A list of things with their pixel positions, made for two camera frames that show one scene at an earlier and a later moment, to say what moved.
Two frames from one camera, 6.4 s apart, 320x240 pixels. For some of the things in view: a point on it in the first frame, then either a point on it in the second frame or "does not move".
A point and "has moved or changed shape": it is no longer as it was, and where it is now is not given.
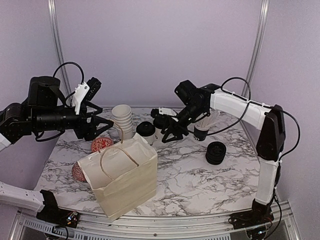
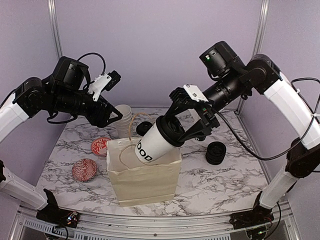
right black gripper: [173, 129] -> [199, 129]
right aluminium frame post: [255, 47] does not move
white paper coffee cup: [158, 136] has moved or changed shape
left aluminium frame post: [59, 46] does not move
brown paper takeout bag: [121, 177] -> [137, 182]
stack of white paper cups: [122, 114] does not move
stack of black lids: [215, 153] does not move
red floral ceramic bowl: [100, 143] does not move
